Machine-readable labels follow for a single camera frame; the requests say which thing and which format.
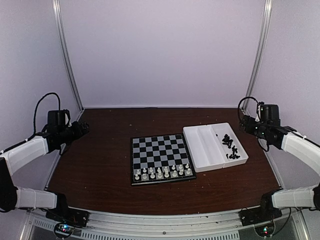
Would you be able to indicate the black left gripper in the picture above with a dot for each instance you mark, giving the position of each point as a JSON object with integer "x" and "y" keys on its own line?
{"x": 79, "y": 132}

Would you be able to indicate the aluminium frame post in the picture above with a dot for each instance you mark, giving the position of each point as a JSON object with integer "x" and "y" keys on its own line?
{"x": 264, "y": 30}
{"x": 65, "y": 53}

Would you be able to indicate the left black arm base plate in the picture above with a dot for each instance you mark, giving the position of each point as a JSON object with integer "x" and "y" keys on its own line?
{"x": 74, "y": 217}

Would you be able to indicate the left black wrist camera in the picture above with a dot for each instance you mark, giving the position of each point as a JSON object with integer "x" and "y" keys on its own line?
{"x": 58, "y": 118}

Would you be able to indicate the left aluminium frame post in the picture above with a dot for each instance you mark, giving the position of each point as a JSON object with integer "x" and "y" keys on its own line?
{"x": 65, "y": 53}

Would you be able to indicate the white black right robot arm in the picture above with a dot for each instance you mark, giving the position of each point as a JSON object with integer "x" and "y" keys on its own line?
{"x": 291, "y": 142}

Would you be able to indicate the black white chessboard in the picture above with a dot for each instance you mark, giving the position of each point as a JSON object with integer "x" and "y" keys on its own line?
{"x": 161, "y": 150}

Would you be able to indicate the pile of black chess pieces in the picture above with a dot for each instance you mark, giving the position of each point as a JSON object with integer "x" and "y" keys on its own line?
{"x": 227, "y": 148}

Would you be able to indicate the white chess piece row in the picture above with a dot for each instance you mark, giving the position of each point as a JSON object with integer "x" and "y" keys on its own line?
{"x": 171, "y": 172}

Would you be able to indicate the front aluminium rail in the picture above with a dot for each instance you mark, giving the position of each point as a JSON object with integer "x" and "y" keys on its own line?
{"x": 224, "y": 225}

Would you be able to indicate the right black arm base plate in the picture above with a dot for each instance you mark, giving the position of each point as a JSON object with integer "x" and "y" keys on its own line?
{"x": 253, "y": 216}

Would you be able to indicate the white plastic divided tray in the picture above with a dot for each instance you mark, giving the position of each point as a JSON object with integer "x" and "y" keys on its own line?
{"x": 202, "y": 144}

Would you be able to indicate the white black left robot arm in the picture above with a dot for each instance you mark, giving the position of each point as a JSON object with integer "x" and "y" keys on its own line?
{"x": 13, "y": 197}

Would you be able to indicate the right aluminium frame post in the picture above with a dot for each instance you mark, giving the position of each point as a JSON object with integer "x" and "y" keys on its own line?
{"x": 264, "y": 30}

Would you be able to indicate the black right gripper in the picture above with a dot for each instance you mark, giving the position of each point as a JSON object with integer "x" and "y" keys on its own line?
{"x": 248, "y": 129}

